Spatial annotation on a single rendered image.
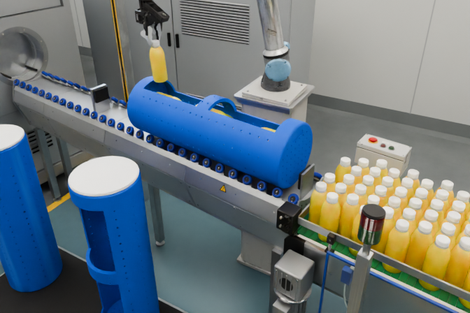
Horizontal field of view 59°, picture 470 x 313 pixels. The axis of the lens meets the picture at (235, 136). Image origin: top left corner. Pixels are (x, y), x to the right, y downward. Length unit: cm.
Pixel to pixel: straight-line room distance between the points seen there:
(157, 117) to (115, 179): 39
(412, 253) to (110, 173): 116
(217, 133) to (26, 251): 123
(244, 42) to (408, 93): 184
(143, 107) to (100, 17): 239
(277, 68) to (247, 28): 148
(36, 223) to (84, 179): 68
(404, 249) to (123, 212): 103
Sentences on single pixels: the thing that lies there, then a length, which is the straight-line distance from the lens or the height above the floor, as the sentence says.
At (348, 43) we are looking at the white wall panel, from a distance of 444.
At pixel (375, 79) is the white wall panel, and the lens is 448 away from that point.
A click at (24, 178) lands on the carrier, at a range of 226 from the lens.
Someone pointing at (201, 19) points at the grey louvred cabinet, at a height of 116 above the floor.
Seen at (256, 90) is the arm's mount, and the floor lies 117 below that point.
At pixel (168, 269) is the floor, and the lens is 277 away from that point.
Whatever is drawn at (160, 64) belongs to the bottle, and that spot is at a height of 135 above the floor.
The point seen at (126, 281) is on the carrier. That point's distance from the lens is 198.
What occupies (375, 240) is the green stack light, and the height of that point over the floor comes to 118.
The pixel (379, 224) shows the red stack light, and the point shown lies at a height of 123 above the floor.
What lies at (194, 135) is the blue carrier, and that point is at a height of 111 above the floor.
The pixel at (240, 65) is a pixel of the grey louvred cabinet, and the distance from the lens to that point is 348.
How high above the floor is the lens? 199
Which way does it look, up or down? 29 degrees down
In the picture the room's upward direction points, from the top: straight up
